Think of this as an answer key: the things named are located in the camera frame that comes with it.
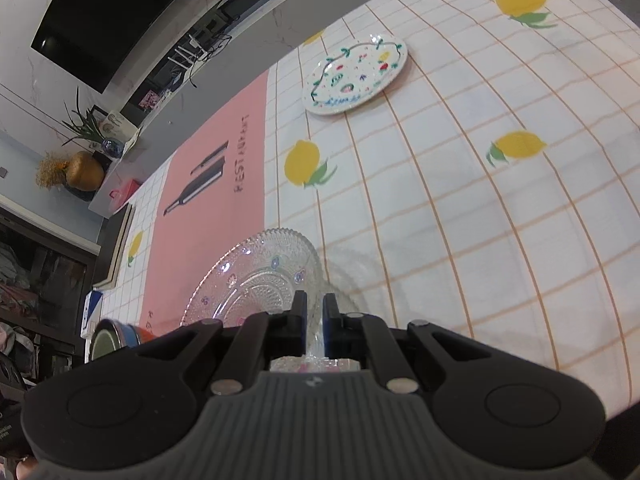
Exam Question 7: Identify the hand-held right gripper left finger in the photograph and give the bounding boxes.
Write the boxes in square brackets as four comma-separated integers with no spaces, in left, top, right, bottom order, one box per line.
[135,291,308,394]

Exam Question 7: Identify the black flat board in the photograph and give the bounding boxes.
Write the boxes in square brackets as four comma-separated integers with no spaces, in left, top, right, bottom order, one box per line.
[96,204,135,292]

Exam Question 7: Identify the pink placemat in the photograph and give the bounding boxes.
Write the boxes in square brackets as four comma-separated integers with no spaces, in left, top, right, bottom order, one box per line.
[142,70,272,337]

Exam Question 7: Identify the dried yellow flowers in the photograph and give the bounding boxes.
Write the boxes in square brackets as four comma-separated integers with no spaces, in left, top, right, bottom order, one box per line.
[35,151,72,192]

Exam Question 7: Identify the gold round vase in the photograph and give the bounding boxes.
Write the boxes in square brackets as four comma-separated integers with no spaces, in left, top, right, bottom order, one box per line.
[67,151,106,191]

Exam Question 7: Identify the blue and white box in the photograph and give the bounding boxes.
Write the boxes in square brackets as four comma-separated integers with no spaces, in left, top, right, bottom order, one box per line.
[81,290,104,337]

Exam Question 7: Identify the black television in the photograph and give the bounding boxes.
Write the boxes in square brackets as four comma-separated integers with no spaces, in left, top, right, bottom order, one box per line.
[31,0,283,94]

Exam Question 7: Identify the white router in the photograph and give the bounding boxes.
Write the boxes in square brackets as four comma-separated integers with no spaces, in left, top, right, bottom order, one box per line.
[169,35,212,70]

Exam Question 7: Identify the steel bowl with blue outside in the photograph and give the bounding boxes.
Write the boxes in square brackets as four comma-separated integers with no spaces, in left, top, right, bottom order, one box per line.
[90,318,151,362]

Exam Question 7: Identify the green plant in blue vase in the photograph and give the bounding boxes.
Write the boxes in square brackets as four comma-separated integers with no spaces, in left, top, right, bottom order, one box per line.
[61,87,126,158]

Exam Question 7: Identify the clear patterned glass plate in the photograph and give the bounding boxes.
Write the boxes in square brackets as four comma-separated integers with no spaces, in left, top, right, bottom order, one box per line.
[180,228,362,373]

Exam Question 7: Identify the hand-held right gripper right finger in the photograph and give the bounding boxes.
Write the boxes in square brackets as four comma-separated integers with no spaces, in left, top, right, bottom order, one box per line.
[323,293,493,394]

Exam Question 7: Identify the checked lemon-print tablecloth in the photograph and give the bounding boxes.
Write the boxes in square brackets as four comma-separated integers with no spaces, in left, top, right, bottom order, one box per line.
[95,0,640,411]

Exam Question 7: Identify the dark shelf with clothes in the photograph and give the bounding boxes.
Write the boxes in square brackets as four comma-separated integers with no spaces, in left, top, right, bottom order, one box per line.
[0,204,98,386]

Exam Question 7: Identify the framed picture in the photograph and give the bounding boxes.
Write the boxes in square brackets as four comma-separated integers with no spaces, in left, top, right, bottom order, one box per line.
[98,111,138,153]

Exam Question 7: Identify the white fruit-painted plate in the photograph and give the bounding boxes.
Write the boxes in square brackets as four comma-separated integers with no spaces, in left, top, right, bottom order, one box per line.
[302,33,409,116]

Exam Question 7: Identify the white marble TV cabinet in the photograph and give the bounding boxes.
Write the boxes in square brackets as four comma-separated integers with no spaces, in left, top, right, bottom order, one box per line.
[89,0,346,218]

